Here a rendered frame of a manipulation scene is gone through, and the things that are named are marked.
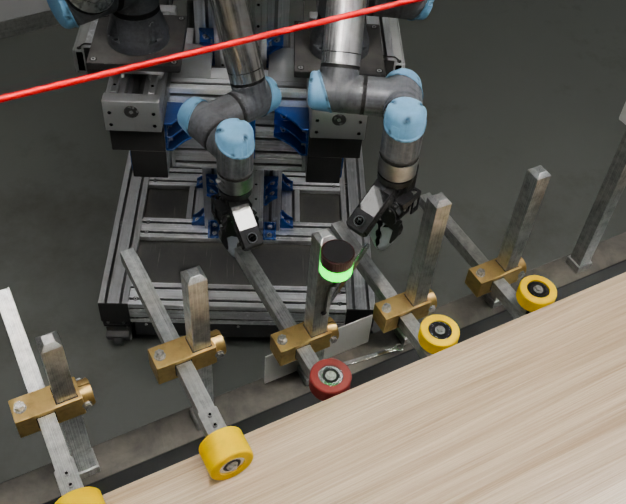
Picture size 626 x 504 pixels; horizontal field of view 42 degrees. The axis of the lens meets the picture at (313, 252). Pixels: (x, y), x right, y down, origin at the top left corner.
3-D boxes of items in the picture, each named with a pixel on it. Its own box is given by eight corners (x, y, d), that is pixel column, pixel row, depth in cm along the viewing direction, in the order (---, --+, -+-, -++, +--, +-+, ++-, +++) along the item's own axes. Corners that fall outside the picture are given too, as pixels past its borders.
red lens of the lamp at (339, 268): (314, 253, 146) (314, 245, 144) (343, 243, 148) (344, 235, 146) (330, 277, 143) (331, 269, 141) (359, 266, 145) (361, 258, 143)
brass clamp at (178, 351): (148, 362, 153) (145, 346, 149) (215, 337, 158) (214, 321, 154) (160, 387, 150) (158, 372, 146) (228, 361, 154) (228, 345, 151)
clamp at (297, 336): (269, 348, 169) (269, 334, 165) (326, 326, 174) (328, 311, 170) (281, 369, 166) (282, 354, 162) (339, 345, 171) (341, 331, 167)
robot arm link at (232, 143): (236, 108, 164) (263, 130, 160) (236, 150, 172) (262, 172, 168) (204, 124, 160) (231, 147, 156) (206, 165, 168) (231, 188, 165)
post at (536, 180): (478, 312, 202) (528, 166, 167) (490, 307, 203) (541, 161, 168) (487, 322, 200) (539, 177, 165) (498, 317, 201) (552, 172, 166)
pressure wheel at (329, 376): (299, 398, 164) (302, 365, 156) (334, 383, 167) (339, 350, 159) (318, 429, 160) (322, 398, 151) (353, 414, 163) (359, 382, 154)
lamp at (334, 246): (308, 319, 160) (315, 244, 144) (333, 309, 162) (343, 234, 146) (322, 341, 157) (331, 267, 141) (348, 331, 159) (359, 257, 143)
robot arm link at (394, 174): (402, 173, 152) (368, 152, 155) (399, 191, 155) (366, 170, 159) (427, 154, 156) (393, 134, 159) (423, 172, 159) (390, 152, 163)
